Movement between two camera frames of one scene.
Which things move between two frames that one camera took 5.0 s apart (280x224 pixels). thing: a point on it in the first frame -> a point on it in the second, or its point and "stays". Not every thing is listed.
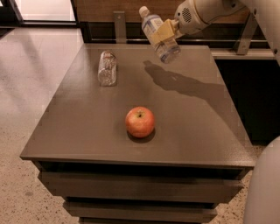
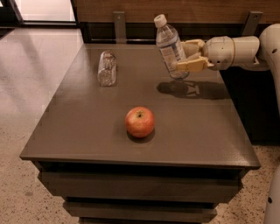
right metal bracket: x=246 y=34 stays
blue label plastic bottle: x=169 y=50 -> x=171 y=46
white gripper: x=191 y=17 -> x=219 y=52
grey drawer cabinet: x=197 y=155 stays
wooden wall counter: x=121 y=22 stays
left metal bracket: x=121 y=29 stays
